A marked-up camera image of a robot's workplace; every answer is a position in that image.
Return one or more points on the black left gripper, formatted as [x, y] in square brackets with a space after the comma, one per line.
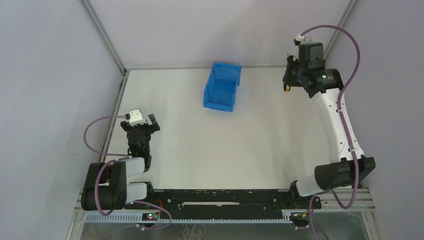
[139, 127]

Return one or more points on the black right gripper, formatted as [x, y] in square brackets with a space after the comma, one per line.
[288, 76]

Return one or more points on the black yellow screwdriver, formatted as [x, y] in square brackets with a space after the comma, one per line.
[287, 88]

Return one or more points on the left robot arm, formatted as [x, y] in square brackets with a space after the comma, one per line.
[106, 186]

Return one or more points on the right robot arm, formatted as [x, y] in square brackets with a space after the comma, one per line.
[348, 164]

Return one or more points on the blue plastic bin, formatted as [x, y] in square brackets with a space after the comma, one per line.
[221, 87]

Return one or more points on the small electronics board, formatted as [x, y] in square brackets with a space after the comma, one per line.
[150, 217]

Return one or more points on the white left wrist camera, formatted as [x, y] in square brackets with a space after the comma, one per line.
[136, 118]

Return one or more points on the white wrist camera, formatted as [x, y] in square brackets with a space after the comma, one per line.
[300, 39]
[136, 118]

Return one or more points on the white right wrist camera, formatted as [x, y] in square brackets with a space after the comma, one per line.
[300, 39]

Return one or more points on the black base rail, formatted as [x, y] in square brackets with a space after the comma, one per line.
[206, 201]

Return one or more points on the grey slotted cable duct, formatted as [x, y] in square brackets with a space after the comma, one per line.
[191, 217]

